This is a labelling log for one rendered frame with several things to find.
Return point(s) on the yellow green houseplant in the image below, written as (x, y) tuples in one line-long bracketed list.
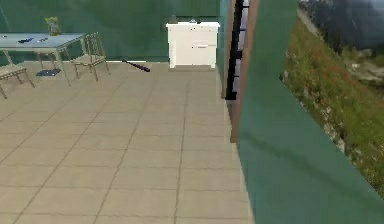
[(53, 26)]

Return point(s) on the white chest of drawers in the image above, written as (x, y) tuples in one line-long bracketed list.
[(192, 45)]

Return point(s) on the dark baseball bat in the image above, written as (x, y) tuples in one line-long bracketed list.
[(137, 65)]

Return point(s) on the brown framed window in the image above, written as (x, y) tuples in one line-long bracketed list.
[(238, 53)]

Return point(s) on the beige wooden chair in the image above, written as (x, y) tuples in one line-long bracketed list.
[(90, 59), (11, 71)]

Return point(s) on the dark blue flat object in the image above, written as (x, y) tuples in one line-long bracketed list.
[(48, 72)]

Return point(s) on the pale grey dining table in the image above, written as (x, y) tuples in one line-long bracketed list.
[(40, 40)]

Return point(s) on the dark remote control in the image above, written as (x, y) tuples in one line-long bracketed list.
[(25, 40)]

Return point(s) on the landscape wall picture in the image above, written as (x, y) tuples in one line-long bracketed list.
[(336, 76)]

